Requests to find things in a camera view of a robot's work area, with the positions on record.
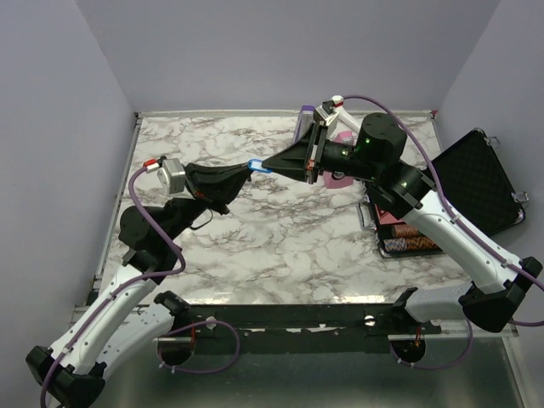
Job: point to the blue orange chip roll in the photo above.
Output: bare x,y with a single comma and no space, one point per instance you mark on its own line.
409,244

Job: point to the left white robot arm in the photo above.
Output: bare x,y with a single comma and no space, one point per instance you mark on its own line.
168,198

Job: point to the red playing card deck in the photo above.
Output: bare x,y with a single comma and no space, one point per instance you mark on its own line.
386,218

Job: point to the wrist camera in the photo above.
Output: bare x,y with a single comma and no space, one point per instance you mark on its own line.
325,114
172,177

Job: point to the orange poker chip roll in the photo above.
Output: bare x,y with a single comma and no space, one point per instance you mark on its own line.
404,231

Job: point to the blue key tag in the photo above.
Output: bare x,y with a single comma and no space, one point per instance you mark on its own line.
256,165

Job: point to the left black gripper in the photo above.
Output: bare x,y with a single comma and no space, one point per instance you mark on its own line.
217,186

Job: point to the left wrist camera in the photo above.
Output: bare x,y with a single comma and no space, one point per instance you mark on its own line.
172,177

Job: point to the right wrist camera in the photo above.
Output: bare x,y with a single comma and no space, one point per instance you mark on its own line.
325,114

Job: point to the purple metronome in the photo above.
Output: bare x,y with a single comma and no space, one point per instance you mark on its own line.
304,120

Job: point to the black poker chip case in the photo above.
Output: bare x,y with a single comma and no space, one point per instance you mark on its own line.
475,183

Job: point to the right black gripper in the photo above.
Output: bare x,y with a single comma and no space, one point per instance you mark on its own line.
302,159

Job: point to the white toy microphone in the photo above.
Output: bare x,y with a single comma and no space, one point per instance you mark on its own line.
342,115

